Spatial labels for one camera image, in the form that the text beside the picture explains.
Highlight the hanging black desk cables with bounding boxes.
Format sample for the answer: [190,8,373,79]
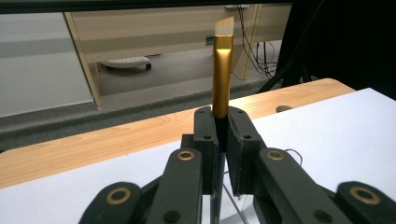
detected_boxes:
[235,4,278,80]

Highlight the black curtain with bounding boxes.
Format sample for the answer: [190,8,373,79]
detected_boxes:
[279,0,396,101]

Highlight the black metal stand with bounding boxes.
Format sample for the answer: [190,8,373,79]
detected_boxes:
[256,0,326,95]

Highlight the white cabinet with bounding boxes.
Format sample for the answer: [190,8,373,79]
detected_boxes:
[0,12,95,119]

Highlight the black gold makeup brush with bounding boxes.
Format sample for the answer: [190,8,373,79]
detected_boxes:
[209,16,235,224]

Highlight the white table board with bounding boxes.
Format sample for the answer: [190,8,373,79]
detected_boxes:
[0,87,396,224]

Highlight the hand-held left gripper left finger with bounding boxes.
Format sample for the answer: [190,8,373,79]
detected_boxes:
[153,105,219,224]

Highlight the light wooden cabinet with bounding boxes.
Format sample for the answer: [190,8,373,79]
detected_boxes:
[63,3,294,110]

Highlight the white robot vacuum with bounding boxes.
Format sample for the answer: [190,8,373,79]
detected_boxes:
[99,55,153,72]

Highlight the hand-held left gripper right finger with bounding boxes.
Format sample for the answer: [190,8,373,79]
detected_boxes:
[226,105,353,224]

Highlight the black metal crossbar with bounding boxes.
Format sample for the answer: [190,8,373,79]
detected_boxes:
[0,0,293,15]

